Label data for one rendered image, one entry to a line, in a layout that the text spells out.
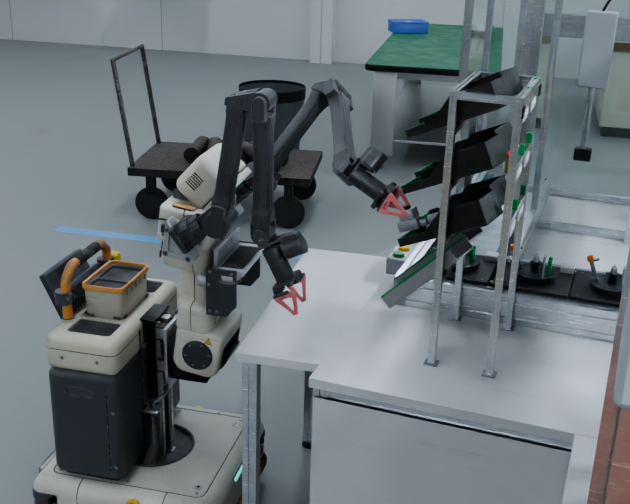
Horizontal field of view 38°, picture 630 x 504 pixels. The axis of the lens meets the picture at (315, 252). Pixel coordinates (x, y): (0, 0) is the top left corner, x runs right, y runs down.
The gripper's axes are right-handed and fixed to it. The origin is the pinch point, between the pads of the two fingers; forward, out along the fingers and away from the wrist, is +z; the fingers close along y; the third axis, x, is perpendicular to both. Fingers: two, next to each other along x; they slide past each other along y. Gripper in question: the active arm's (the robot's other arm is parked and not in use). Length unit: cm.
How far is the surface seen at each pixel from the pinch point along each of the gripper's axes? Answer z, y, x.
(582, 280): 52, 51, 8
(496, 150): 12.3, -0.9, -30.9
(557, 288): 47, 40, 11
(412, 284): 13.6, -6.3, 14.8
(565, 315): 54, 31, 13
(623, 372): 57, -136, -66
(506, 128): 8.9, 16.9, -31.6
